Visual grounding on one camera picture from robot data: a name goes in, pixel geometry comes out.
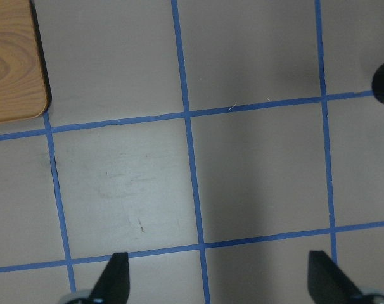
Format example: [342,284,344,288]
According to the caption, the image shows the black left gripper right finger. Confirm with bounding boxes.
[307,251,369,304]

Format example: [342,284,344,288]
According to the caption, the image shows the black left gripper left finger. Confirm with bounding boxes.
[87,253,130,304]

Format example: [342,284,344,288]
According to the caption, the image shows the wooden tray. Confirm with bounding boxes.
[0,1,52,124]

